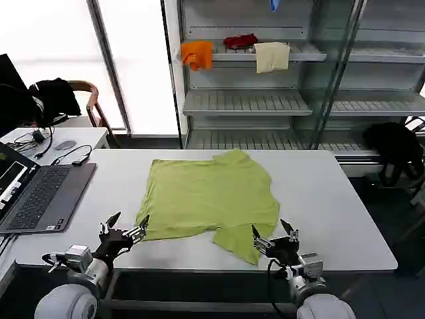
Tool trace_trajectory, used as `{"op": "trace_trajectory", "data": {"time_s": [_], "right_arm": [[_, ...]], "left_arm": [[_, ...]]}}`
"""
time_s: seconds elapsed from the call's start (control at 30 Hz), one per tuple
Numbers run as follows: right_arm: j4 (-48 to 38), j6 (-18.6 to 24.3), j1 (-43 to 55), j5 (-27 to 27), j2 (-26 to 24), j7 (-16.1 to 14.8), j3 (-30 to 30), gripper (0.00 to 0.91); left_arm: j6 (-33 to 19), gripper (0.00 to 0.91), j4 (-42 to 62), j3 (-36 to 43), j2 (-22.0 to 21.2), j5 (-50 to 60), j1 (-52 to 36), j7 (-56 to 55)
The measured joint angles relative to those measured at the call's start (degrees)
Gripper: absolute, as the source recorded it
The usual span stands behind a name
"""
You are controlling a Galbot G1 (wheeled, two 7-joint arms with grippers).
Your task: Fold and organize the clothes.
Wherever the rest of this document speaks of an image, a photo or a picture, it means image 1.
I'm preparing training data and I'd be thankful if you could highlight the green short-sleeved shirt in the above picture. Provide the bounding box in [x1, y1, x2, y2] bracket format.
[134, 148, 282, 266]

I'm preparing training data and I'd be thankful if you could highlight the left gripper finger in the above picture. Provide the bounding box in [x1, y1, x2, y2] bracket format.
[100, 211, 122, 235]
[122, 214, 150, 243]

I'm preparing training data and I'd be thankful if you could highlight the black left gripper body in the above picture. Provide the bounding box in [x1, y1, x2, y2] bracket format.
[94, 228, 133, 265]

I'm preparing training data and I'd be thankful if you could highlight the black computer monitor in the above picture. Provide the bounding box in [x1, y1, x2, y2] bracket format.
[0, 53, 30, 136]

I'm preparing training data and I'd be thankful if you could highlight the black backpack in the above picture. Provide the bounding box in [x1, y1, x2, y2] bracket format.
[361, 122, 424, 187]

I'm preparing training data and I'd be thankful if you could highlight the black charger with cable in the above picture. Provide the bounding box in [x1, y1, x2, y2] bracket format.
[6, 124, 56, 159]

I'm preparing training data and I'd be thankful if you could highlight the dark window frame post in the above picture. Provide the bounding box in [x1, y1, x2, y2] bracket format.
[86, 0, 132, 134]

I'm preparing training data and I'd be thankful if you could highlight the dark grey open laptop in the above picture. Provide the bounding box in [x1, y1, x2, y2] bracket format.
[0, 141, 97, 233]

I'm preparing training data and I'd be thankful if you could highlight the thin black vertical post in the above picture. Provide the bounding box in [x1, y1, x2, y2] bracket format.
[161, 0, 183, 150]

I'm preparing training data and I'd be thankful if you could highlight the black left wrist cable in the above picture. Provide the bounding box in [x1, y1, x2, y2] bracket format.
[41, 252, 69, 274]

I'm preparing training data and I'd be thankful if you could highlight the wooden chair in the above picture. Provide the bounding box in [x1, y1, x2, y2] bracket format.
[68, 80, 116, 138]

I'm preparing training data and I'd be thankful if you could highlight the black cable with adapter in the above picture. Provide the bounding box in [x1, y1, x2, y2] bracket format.
[51, 144, 93, 166]

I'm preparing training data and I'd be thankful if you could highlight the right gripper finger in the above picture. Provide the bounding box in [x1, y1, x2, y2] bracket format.
[280, 218, 299, 241]
[251, 224, 275, 257]

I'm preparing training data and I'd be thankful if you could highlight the black jacket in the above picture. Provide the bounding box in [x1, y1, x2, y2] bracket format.
[29, 78, 82, 126]

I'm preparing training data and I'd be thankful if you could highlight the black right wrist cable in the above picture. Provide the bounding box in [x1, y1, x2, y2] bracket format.
[267, 258, 292, 315]

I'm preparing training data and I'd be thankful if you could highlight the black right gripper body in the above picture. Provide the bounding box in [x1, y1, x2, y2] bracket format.
[264, 235, 301, 266]

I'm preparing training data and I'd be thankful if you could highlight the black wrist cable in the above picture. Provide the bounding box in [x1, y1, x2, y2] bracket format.
[267, 258, 292, 315]
[41, 252, 69, 274]

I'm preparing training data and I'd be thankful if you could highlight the grey metal shelf rack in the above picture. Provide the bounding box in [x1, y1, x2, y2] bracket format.
[179, 0, 425, 167]

